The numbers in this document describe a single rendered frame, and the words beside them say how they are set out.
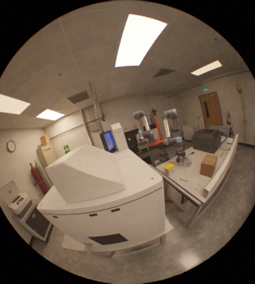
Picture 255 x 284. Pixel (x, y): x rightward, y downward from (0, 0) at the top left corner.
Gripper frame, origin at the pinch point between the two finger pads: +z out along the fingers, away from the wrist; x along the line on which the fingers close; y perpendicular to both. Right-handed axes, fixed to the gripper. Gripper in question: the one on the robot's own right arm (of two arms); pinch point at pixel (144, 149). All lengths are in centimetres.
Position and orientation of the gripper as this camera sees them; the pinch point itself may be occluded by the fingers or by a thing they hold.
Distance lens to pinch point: 133.5
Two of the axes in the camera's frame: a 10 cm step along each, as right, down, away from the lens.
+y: 6.0, 0.8, 8.0
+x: -7.8, 2.6, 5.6
